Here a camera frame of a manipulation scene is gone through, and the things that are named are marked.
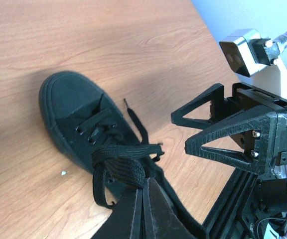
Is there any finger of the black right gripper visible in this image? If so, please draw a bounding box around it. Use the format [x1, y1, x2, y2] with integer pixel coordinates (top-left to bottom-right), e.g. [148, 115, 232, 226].
[185, 105, 277, 174]
[171, 83, 225, 129]

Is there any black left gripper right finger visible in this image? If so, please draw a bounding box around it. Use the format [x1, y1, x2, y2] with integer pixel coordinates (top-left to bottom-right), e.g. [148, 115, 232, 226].
[143, 178, 194, 239]

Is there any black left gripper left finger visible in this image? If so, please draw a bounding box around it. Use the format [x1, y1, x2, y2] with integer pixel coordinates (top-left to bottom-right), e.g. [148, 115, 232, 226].
[92, 188, 143, 239]

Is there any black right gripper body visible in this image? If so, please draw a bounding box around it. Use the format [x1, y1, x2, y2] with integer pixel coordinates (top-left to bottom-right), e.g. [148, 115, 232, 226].
[209, 83, 287, 174]

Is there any black canvas sneaker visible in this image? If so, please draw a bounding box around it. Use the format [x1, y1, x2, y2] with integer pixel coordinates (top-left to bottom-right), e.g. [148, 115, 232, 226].
[39, 71, 208, 239]

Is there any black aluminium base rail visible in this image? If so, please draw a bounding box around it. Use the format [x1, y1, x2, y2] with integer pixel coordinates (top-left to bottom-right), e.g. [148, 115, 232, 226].
[203, 169, 257, 239]

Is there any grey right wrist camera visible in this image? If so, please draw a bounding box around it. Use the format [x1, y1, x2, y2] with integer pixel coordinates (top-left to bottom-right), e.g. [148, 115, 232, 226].
[219, 28, 287, 99]

